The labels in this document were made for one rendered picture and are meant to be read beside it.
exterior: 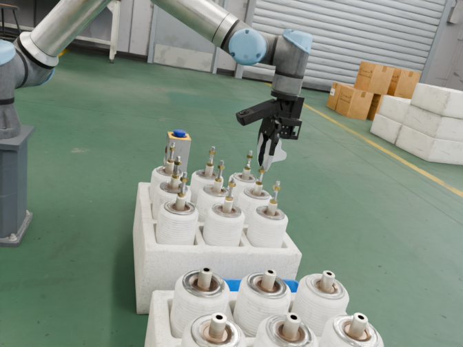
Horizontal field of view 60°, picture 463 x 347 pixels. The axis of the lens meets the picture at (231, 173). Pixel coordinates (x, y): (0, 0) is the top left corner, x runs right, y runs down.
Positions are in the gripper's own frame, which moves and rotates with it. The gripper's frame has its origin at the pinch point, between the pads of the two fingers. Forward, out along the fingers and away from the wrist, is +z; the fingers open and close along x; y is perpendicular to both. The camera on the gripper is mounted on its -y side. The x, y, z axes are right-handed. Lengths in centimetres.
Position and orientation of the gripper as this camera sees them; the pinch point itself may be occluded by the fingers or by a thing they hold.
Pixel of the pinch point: (261, 163)
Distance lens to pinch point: 111.0
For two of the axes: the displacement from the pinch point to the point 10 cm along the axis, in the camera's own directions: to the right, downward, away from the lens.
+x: -3.2, -3.8, 8.7
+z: -1.9, 9.2, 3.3
